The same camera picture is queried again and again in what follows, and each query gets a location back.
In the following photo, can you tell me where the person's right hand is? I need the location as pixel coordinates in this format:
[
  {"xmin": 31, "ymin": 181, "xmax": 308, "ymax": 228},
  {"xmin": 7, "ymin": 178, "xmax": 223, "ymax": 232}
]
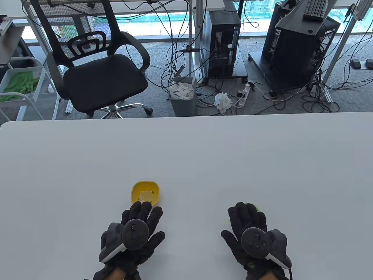
[{"xmin": 221, "ymin": 202, "xmax": 288, "ymax": 274}]

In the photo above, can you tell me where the person's left hand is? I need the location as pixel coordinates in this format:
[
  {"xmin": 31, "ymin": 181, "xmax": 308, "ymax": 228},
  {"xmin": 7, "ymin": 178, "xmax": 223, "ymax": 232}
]
[{"xmin": 103, "ymin": 201, "xmax": 166, "ymax": 274}]

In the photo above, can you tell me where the black white controller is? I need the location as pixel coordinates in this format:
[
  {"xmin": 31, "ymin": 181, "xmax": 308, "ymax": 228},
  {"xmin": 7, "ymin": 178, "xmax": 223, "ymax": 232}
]
[
  {"xmin": 98, "ymin": 219, "xmax": 150, "ymax": 263},
  {"xmin": 241, "ymin": 227, "xmax": 292, "ymax": 270}
]

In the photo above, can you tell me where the yellow small dish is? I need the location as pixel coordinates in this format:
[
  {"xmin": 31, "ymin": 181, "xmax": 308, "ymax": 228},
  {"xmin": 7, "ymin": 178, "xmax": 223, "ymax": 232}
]
[{"xmin": 131, "ymin": 181, "xmax": 160, "ymax": 204}]

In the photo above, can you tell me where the person's left forearm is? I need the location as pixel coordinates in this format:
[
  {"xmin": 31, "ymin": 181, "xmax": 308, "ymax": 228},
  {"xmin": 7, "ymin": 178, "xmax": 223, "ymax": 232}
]
[{"xmin": 93, "ymin": 266, "xmax": 142, "ymax": 280}]

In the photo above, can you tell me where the grey trash bin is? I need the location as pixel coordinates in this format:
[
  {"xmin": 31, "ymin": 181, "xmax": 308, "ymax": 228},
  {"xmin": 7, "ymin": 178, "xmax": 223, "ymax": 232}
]
[{"xmin": 169, "ymin": 76, "xmax": 197, "ymax": 117}]

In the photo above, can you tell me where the crumpled white paper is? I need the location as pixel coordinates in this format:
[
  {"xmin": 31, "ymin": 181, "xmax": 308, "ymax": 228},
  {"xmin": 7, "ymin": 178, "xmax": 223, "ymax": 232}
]
[{"xmin": 214, "ymin": 92, "xmax": 233, "ymax": 111}]

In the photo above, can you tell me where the white power strip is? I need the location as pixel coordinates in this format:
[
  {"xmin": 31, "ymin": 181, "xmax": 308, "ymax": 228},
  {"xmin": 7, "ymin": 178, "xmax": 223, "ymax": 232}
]
[{"xmin": 237, "ymin": 83, "xmax": 251, "ymax": 107}]

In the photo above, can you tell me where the white trash bag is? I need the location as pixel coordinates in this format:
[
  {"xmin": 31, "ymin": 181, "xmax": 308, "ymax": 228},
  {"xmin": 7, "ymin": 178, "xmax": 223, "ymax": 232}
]
[{"xmin": 170, "ymin": 82, "xmax": 195, "ymax": 100}]

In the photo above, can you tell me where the black mesh office chair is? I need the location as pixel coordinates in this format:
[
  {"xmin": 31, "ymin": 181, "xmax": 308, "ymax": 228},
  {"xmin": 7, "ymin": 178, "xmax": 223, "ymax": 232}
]
[{"xmin": 29, "ymin": 0, "xmax": 153, "ymax": 119}]

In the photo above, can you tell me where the black rolling platform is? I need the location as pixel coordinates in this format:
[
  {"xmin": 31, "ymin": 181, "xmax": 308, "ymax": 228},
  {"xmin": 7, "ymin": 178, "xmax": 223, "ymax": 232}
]
[{"xmin": 203, "ymin": 48, "xmax": 249, "ymax": 85}]

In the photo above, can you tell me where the black flat floor platform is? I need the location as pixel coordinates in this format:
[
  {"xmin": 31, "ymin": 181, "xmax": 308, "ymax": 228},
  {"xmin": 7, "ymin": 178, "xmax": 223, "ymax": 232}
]
[{"xmin": 248, "ymin": 52, "xmax": 316, "ymax": 93}]

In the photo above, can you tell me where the large black computer tower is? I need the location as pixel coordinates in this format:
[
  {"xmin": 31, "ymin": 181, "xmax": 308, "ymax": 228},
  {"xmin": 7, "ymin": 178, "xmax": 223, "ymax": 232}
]
[{"xmin": 262, "ymin": 1, "xmax": 341, "ymax": 88}]

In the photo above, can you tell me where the white metal trolley cart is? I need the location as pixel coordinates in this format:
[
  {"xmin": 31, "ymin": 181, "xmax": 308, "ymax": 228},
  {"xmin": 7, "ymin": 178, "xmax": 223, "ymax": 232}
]
[{"xmin": 0, "ymin": 56, "xmax": 61, "ymax": 121}]

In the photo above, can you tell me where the green cloth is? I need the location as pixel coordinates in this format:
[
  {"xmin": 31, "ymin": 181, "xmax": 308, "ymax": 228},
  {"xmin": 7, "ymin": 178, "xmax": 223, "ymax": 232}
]
[{"xmin": 0, "ymin": 71, "xmax": 40, "ymax": 102}]

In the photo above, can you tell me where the black tilted desk panel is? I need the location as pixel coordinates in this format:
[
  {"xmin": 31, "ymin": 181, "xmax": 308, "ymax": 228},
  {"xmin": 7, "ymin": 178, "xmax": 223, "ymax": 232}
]
[{"xmin": 275, "ymin": 0, "xmax": 335, "ymax": 36}]

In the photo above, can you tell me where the black keyboard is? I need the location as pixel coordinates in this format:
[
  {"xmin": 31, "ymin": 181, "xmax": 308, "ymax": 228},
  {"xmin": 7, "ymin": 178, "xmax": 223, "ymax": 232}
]
[{"xmin": 302, "ymin": 0, "xmax": 329, "ymax": 21}]

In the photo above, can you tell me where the tangle of black cables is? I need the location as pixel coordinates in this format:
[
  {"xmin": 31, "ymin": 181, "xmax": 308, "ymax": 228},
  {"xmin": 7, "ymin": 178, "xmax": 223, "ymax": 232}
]
[{"xmin": 159, "ymin": 38, "xmax": 350, "ymax": 114}]

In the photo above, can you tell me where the silver aluminium frame leg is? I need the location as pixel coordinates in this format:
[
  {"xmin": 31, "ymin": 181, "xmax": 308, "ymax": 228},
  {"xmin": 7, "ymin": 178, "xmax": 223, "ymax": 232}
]
[{"xmin": 322, "ymin": 0, "xmax": 369, "ymax": 103}]

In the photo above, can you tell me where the white desk post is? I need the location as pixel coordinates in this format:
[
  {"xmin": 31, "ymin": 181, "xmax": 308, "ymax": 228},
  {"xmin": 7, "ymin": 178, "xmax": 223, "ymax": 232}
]
[{"xmin": 188, "ymin": 0, "xmax": 204, "ymax": 79}]

